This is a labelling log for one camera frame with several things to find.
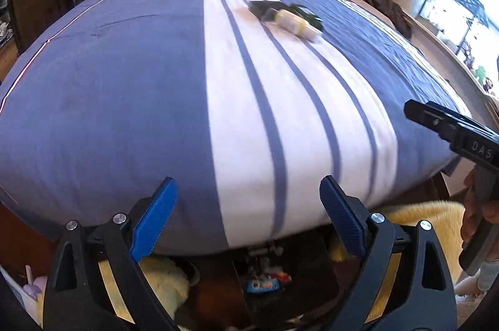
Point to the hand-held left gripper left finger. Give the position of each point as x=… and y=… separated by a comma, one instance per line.
x=156, y=221

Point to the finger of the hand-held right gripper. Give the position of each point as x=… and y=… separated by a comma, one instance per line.
x=432, y=118

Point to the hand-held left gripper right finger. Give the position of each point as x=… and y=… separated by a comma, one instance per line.
x=343, y=214

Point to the dark storage box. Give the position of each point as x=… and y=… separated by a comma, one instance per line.
x=312, y=276

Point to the blue wet wipes packet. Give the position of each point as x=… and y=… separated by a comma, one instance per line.
x=263, y=285

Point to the person's right hand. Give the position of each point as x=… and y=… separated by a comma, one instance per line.
x=473, y=206

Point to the fluffy yellow rug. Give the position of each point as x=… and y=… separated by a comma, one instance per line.
x=167, y=284
x=429, y=214

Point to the dark green bottle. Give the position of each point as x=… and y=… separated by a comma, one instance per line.
x=308, y=14

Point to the pale yellow bottle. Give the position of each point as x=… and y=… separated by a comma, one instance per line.
x=292, y=23

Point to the black box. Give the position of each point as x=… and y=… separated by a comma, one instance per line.
x=259, y=7

